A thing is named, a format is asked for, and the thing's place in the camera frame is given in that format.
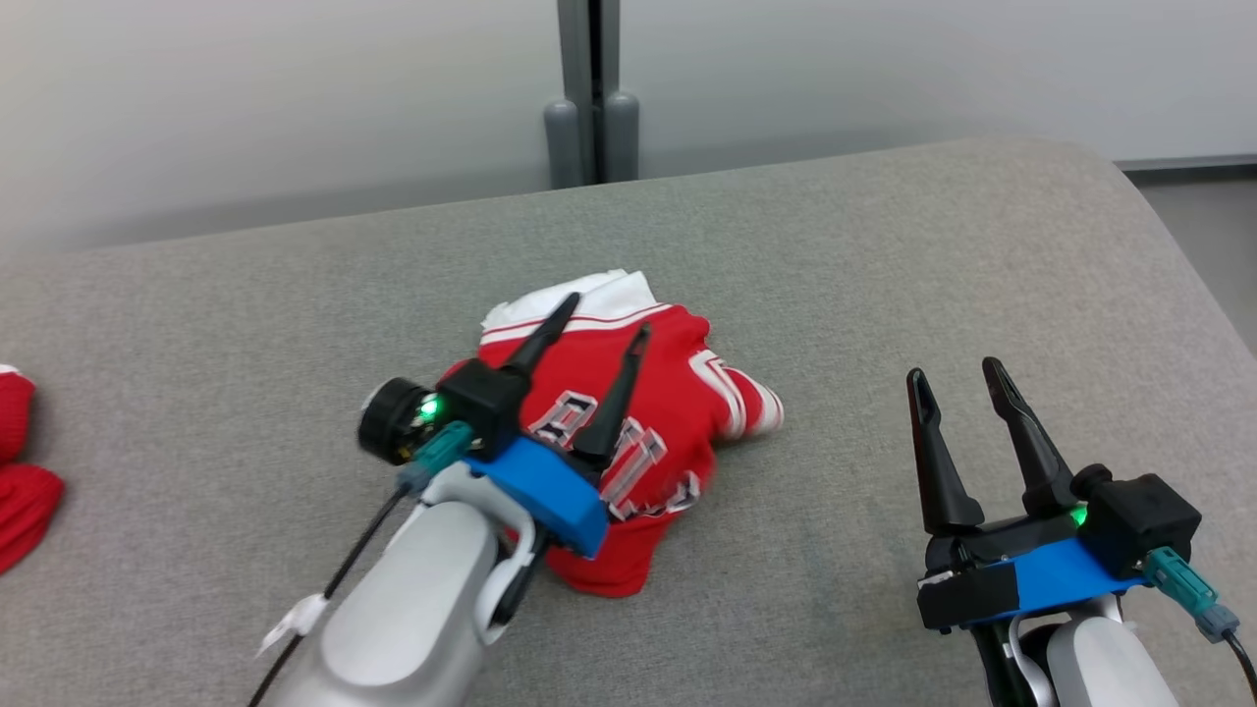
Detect grey partition post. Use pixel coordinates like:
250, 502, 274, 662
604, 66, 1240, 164
543, 0, 641, 190

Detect teal cable connector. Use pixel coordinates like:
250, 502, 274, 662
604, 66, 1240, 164
397, 422, 474, 494
1144, 547, 1240, 644

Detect red shorts with white trim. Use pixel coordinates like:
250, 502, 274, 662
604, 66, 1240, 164
0, 365, 66, 576

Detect teal right cable connector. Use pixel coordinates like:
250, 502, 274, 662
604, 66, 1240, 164
1144, 547, 1240, 644

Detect teal left cable connector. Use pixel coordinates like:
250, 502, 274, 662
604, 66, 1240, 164
397, 422, 474, 494

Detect white cable tag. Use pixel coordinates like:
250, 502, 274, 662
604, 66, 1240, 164
257, 594, 327, 657

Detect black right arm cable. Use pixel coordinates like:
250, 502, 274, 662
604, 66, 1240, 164
1223, 628, 1257, 700

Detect red jersey with white sleeves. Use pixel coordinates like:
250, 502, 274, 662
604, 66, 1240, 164
437, 270, 785, 598

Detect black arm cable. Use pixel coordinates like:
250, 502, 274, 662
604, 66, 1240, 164
1223, 628, 1257, 700
246, 488, 409, 707

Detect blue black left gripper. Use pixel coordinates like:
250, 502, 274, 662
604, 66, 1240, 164
462, 292, 653, 561

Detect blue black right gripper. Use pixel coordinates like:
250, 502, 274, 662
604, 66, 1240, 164
907, 355, 1152, 632

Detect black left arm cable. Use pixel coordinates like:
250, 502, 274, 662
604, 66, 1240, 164
246, 488, 409, 707

